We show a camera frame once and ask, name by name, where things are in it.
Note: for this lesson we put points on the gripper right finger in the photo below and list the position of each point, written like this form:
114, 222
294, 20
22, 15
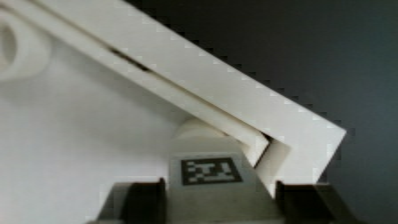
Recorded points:
312, 204

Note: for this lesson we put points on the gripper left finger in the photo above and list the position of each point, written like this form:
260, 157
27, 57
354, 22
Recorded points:
136, 204

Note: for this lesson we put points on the white leg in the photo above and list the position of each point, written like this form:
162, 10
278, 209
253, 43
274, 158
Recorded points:
217, 194

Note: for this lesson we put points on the white square tabletop part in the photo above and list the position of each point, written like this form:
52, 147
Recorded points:
91, 112

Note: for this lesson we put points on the white right obstacle bracket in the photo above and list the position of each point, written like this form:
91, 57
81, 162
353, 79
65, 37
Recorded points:
306, 134

